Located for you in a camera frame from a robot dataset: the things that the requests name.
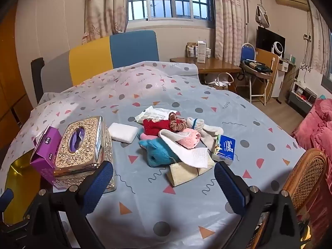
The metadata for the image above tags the white carton box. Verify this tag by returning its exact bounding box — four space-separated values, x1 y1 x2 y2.
197 41 207 64

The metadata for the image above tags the black monitor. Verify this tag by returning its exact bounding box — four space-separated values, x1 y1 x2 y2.
257 26 286 57

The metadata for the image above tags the rattan chair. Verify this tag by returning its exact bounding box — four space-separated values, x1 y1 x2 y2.
246 148 327 249

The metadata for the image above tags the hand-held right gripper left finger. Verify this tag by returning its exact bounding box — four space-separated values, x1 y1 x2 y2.
26 161 114 249

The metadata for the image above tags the white leaf print board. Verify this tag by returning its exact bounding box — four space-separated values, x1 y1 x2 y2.
297 63 324 92

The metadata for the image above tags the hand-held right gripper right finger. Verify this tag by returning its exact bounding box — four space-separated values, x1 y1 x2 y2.
214 161 308 249

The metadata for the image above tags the patterned plastic cover sheet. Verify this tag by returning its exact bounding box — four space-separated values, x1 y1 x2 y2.
0 61 308 249

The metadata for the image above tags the round folding table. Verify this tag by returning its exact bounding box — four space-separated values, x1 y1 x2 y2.
239 60 276 105

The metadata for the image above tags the white handled bag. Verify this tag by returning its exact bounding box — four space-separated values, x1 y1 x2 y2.
207 73 234 90

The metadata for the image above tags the blue folding chair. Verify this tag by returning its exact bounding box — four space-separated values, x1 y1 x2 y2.
241 44 257 63

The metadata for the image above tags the white wet wipes packet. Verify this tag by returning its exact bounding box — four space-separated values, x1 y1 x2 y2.
135 106 177 123

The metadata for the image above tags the teal sock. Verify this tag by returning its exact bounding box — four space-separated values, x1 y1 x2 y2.
139 138 180 167

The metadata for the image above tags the dark green bag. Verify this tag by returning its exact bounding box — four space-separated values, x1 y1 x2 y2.
244 59 273 73

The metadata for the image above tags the ornate gold tissue box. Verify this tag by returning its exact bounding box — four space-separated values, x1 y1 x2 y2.
54 116 116 193

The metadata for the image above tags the wall air conditioner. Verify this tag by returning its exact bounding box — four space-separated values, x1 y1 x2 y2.
275 0 310 12

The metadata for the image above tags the grey low shelf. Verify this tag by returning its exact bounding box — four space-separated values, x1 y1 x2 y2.
288 82 319 118

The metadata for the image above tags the pink fleece blanket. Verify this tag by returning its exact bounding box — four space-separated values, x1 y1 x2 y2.
293 99 332 249

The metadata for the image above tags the grey yellow blue headboard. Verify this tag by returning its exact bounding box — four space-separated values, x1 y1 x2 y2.
31 30 160 104

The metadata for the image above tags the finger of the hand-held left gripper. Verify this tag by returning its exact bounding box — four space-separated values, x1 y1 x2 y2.
0 188 14 208

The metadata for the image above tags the white cabinet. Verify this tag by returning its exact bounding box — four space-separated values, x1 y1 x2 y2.
272 57 297 105

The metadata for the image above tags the white waffle dishcloth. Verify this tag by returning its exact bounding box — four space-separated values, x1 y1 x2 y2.
159 129 209 168

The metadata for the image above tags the beige small box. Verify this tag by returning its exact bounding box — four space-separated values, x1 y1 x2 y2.
186 43 198 58

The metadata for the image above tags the pink fleece towel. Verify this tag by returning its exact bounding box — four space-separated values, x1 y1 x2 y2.
178 132 201 149

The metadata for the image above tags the red plush sock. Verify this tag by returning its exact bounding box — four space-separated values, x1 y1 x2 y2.
143 118 173 137

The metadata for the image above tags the barred window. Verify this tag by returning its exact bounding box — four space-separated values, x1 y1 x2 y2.
127 0 216 22

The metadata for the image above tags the wooden panel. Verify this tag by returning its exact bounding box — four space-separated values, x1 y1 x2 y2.
255 48 279 102

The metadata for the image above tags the purple cardboard box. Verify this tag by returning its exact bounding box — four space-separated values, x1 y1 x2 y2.
30 126 63 190

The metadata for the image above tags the beige cloth pouch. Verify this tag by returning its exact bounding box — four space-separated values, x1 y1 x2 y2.
168 161 216 187

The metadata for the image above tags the wooden desk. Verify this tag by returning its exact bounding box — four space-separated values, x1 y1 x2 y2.
170 57 242 86

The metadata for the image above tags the pink soft toy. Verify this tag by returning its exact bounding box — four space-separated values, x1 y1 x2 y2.
139 133 161 141

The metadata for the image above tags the brown fabric scrunchie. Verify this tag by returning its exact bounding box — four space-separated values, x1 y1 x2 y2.
167 111 187 132

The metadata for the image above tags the blue pocket tissue pack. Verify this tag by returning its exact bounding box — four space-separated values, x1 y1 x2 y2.
211 134 237 166

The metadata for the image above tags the hanging garment steamer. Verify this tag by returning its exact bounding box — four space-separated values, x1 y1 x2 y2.
244 0 271 44

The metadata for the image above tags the orange wooden wardrobe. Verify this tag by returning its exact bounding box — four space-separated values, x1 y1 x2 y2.
0 5 34 148

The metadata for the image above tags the gold storage container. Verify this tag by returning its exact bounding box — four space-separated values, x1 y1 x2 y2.
5 150 43 225

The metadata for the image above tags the white round fan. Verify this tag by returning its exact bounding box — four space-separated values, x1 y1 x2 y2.
270 41 285 59

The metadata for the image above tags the beige patterned curtain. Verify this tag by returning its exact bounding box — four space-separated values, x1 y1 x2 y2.
310 8 332 76
82 0 130 44
211 0 249 65

